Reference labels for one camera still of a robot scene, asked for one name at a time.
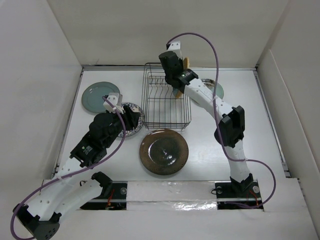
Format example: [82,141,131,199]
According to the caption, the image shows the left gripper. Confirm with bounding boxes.
[103,105,140,148]

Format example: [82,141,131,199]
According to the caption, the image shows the square bamboo plate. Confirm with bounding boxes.
[175,57,190,99]

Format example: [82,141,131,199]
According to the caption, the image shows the blue floral white plate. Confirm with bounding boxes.
[105,102,143,138]

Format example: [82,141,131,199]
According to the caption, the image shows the mint green flower plate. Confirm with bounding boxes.
[201,78,225,99]

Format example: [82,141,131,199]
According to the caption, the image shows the grey-blue round plate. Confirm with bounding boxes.
[81,81,120,114]

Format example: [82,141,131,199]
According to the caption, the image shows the brown speckled round plate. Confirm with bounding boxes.
[139,128,189,176]

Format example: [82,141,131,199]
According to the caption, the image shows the dark teal scalloped plate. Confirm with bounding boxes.
[172,87,179,97]

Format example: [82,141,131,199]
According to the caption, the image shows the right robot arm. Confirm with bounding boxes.
[158,51,253,197]

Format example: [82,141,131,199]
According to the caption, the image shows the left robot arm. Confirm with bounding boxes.
[10,105,141,240]

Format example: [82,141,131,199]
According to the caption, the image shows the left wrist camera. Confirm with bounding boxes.
[102,92,124,114]

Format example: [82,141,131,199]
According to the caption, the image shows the black wire dish rack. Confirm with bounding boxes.
[141,62,192,130]

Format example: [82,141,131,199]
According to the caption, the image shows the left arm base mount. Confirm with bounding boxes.
[80,181,128,211]

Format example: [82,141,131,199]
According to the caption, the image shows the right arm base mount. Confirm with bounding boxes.
[211,181,263,210]

